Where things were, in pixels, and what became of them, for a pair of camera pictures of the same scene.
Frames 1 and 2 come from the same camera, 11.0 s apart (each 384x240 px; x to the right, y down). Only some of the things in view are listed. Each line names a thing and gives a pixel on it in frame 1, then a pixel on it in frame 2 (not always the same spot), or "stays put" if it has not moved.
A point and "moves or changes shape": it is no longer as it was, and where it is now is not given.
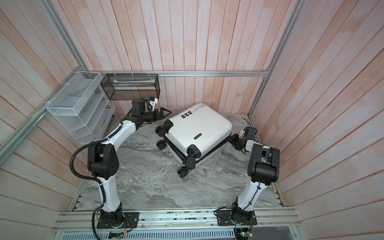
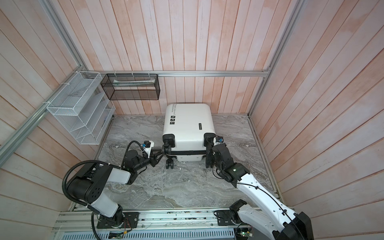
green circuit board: [247, 234] stays put
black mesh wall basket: [131, 86] stays put
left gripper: [158, 117] to [153, 158]
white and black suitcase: [193, 134] moves or changes shape
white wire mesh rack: [82, 106] stays put
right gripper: [233, 139] to [209, 156]
